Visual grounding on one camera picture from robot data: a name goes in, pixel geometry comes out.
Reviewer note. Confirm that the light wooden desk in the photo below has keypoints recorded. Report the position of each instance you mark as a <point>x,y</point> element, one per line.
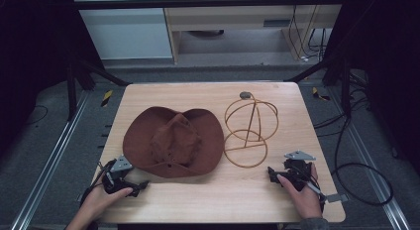
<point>231,20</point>

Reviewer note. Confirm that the aluminium floor rail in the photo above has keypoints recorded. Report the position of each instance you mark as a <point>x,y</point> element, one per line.
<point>49,164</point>
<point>373,177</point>

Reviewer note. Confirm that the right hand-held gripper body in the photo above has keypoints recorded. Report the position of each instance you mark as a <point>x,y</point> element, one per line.
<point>297,172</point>

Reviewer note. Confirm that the yellow black tape strip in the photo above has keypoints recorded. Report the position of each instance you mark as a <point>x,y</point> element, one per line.
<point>318,94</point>
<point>107,97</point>

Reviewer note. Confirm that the person's left hand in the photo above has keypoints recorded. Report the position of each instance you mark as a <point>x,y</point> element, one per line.
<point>99,203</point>

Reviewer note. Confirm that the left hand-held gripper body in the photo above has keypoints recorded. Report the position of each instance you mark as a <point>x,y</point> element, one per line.
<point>116,178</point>

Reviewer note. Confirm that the black horizontal frame bar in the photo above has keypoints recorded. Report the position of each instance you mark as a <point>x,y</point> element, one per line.
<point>198,3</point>

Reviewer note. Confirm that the person's right hand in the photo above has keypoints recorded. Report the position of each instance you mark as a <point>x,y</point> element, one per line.
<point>305,203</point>

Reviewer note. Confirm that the white cabinet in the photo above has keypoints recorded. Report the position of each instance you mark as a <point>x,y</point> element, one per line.
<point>125,31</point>

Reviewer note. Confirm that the dark curtain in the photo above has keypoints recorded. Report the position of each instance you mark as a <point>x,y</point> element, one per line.
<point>33,58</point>
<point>386,74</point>

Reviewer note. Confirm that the black metal stand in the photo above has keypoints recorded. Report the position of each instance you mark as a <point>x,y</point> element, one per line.
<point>71,91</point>
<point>345,91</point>

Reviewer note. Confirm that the brown cowboy hat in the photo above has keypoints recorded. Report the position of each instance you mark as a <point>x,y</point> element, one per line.
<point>178,140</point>

